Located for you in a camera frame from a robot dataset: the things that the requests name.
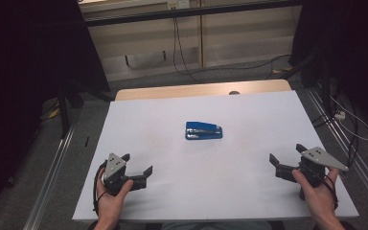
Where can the person's right hand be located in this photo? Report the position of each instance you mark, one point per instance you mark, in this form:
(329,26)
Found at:
(319,201)

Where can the white power strip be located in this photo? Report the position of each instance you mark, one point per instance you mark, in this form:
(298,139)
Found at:
(340,115)

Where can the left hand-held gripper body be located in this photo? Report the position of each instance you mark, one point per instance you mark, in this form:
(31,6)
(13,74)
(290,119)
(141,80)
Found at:
(114,169)

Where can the black horizontal bar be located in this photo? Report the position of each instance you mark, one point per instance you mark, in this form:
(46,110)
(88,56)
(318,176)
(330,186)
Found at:
(185,12)

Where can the white table cover sheet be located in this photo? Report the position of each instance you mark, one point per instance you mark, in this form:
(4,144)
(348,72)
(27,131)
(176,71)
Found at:
(204,191)

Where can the wooden table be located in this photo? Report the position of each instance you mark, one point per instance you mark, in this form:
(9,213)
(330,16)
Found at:
(179,91)

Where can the person's grey clothing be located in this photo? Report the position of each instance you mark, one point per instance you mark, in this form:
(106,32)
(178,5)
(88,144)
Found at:
(214,226)

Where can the blue stapler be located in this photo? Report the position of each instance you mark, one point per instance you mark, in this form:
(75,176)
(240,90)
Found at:
(203,131)

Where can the small black floor piece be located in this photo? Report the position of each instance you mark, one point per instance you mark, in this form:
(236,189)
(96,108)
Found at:
(87,141)

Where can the white wall socket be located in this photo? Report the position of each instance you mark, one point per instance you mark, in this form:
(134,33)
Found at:
(178,4)

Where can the black metal stand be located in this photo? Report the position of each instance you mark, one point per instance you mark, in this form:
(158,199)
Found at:
(322,83)
(64,111)

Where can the aluminium floor rail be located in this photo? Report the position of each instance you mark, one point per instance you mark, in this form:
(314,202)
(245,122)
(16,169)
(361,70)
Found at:
(49,182)
(348,140)

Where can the person's left hand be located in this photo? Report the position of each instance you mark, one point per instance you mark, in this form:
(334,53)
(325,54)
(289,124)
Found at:
(110,204)

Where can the black curtain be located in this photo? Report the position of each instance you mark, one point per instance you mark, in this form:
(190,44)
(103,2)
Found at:
(348,48)
(22,80)

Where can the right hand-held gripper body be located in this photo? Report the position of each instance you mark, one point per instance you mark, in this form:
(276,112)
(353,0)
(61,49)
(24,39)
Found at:
(316,163)

